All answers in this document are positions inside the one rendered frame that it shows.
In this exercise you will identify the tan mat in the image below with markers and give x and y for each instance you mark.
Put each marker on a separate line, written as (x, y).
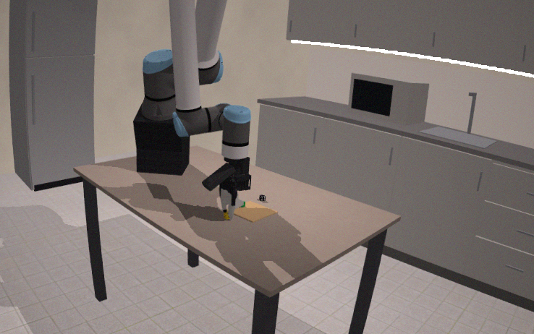
(253, 212)

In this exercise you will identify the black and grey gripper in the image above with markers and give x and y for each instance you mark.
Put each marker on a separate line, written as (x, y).
(238, 181)

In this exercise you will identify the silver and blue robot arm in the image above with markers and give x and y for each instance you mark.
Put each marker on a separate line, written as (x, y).
(162, 84)

